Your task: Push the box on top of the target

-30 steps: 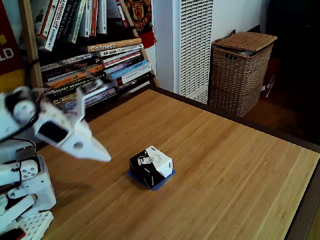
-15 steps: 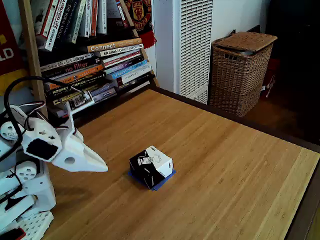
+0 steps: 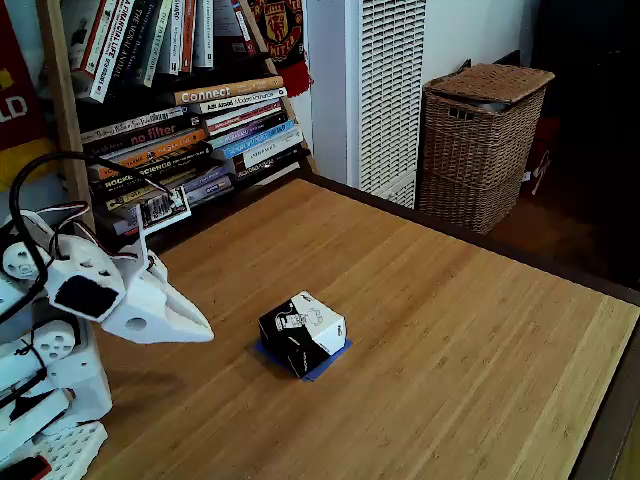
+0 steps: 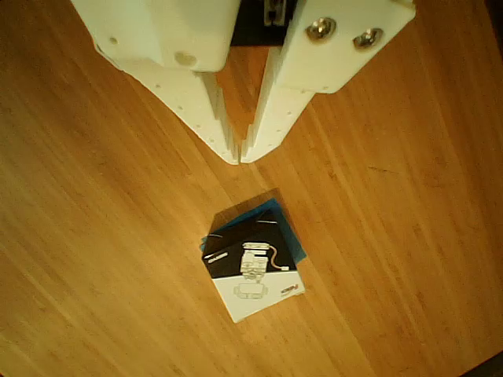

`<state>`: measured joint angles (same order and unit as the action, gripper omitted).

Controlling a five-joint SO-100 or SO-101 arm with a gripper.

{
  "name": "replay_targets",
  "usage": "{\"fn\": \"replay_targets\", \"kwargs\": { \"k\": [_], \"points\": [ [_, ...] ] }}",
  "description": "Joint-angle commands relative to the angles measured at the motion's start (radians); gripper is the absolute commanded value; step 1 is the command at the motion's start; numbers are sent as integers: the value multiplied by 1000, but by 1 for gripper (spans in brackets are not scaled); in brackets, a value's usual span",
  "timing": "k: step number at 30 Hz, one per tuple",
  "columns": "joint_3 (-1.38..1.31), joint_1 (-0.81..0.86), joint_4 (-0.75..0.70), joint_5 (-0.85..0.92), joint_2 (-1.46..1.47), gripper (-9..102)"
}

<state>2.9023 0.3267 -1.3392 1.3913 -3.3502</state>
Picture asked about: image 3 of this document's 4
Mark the black and white cardboard box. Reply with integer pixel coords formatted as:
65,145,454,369
257,290,348,380

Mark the blue tape square target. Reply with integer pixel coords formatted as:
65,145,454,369
252,338,354,384

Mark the grey blue book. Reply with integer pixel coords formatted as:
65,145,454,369
187,174,235,206

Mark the black science book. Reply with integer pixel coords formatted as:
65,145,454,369
88,141,215,194

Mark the orange flat book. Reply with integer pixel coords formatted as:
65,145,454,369
97,128,209,181

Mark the black no filter book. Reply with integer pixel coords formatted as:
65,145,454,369
82,115,201,155

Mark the black flat book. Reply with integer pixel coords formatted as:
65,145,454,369
234,145,307,180

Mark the grey white flat book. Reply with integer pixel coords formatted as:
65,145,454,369
79,106,187,144

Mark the purple book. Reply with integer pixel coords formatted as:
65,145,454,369
209,118,296,149

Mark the light blue book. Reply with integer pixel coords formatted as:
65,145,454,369
222,119,297,160

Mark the dark maroon book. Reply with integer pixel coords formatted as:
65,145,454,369
205,110,290,137

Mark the red and black clamp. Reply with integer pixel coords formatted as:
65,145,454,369
0,454,54,480

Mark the red and white book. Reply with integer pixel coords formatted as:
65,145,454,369
203,98,284,127

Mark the tan Connect book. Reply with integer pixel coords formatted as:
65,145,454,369
173,75,285,107

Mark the wooden ladder bookshelf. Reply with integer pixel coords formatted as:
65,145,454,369
37,0,321,281

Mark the red poster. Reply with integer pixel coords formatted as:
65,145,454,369
0,0,56,191

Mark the grey upright book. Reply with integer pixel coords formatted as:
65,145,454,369
134,0,174,89

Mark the white book red lettering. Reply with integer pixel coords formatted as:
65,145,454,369
88,0,134,105

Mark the dark Moral Animal book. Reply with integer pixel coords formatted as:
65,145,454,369
112,0,151,86

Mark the thin white book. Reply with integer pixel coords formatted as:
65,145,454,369
168,0,185,76

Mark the orange spine book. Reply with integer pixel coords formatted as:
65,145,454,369
179,0,198,74

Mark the red spine book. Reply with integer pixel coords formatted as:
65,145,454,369
74,0,109,76

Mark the white upright book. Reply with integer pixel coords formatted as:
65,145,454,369
193,0,215,69

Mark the leaning red book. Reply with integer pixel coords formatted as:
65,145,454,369
230,0,260,57

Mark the red football scarf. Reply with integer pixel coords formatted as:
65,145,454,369
248,0,315,99

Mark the brown wicker basket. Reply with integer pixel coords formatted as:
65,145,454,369
418,63,556,235

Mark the red bag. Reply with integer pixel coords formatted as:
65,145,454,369
522,117,561,196

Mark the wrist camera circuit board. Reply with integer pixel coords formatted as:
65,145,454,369
133,185,193,271

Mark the white perforated base plate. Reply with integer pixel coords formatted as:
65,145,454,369
34,419,109,480

